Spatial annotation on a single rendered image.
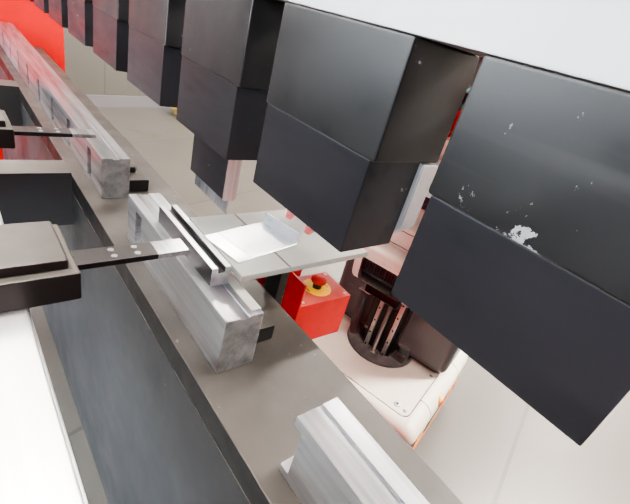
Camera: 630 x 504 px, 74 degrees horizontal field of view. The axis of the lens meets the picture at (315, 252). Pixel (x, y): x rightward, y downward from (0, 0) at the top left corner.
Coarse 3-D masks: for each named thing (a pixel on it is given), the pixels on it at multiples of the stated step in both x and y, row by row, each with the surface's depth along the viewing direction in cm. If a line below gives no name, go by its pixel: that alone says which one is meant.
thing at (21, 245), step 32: (32, 224) 51; (0, 256) 45; (32, 256) 46; (64, 256) 47; (96, 256) 54; (128, 256) 55; (160, 256) 58; (0, 288) 43; (32, 288) 45; (64, 288) 47
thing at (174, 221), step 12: (168, 216) 68; (180, 216) 70; (168, 228) 69; (180, 228) 66; (192, 228) 67; (192, 240) 64; (192, 252) 63; (204, 252) 63; (192, 264) 64; (204, 264) 60; (216, 264) 61; (204, 276) 61; (216, 276) 60; (228, 276) 61
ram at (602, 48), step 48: (288, 0) 35; (336, 0) 31; (384, 0) 28; (432, 0) 25; (480, 0) 23; (528, 0) 21; (576, 0) 20; (624, 0) 18; (480, 48) 23; (528, 48) 21; (576, 48) 20; (624, 48) 18
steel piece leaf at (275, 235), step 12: (264, 216) 74; (240, 228) 71; (252, 228) 72; (264, 228) 73; (276, 228) 73; (288, 228) 71; (228, 240) 66; (240, 240) 67; (252, 240) 68; (264, 240) 69; (276, 240) 70; (288, 240) 71; (252, 252) 65; (264, 252) 66
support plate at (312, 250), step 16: (208, 224) 69; (224, 224) 71; (240, 224) 72; (288, 224) 77; (304, 224) 79; (304, 240) 73; (320, 240) 75; (224, 256) 62; (272, 256) 66; (288, 256) 67; (304, 256) 68; (320, 256) 70; (336, 256) 71; (352, 256) 73; (240, 272) 60; (256, 272) 61; (272, 272) 62
